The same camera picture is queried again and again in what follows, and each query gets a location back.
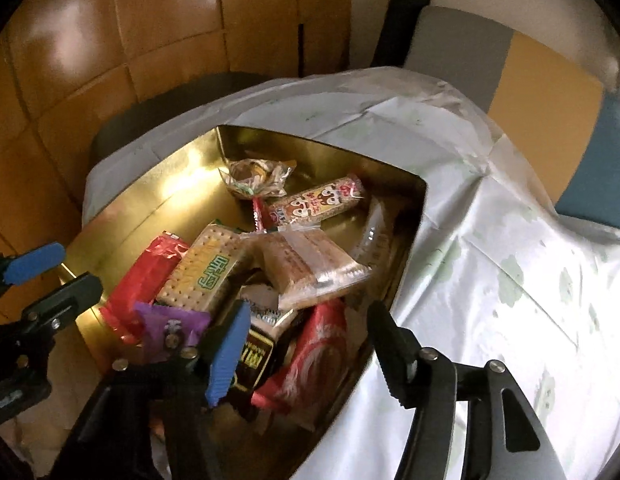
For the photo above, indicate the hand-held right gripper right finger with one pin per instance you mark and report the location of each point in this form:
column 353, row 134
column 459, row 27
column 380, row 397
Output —
column 395, row 355

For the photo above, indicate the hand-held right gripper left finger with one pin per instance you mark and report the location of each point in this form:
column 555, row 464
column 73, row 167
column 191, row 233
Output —
column 229, row 355

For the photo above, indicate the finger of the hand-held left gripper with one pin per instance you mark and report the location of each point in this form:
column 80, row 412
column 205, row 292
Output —
column 64, row 300
column 32, row 262

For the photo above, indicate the brown gold printed packet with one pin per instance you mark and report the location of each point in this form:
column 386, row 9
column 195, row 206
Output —
column 257, row 355

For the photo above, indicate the purple snack packet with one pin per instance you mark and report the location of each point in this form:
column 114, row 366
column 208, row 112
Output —
column 169, row 330

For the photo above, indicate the plain red snack packet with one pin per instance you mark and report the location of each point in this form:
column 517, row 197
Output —
column 144, row 280

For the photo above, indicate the red packet white print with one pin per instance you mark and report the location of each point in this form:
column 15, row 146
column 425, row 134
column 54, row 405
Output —
column 312, row 360

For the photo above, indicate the green cracker packet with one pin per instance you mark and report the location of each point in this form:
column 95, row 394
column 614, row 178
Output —
column 204, row 270

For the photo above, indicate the clear biscuit packet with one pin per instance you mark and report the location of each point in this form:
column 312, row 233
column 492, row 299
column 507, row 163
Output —
column 310, row 265

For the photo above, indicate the silver long snack packet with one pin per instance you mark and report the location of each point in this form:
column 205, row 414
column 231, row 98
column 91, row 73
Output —
column 377, row 235

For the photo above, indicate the gold metal tin tray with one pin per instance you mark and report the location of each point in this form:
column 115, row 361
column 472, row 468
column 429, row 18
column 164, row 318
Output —
column 139, row 195

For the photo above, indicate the small red candy stick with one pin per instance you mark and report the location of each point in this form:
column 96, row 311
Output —
column 259, row 212

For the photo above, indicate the red white printed snack stick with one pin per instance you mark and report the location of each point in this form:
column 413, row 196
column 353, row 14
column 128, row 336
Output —
column 315, row 202

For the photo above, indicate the shiny clear cookie packet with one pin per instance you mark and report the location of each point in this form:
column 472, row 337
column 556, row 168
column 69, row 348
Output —
column 260, row 176

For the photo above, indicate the wooden wardrobe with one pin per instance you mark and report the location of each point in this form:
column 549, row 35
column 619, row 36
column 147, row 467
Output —
column 114, row 60

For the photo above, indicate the grey yellow blue headboard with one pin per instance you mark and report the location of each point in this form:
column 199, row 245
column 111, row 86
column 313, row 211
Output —
column 540, row 90

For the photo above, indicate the black rolled mat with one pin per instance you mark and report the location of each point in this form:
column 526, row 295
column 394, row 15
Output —
column 400, row 20

